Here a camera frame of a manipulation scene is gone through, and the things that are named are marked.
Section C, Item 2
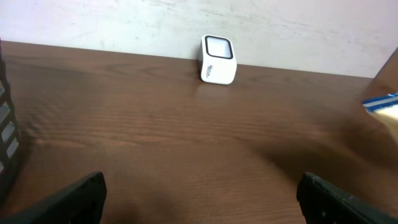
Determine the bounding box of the cream yellow snack bag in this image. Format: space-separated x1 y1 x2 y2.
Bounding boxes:
361 91 398 144

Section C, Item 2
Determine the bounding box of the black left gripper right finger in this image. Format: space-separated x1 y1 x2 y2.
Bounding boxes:
296 172 397 224

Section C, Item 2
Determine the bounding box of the grey plastic shopping basket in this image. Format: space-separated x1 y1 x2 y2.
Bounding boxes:
1 54 21 201

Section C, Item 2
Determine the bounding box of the white barcode scanner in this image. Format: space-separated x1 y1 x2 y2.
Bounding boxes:
198 35 237 85

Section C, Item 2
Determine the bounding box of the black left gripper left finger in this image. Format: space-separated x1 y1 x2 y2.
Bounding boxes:
1 171 107 224

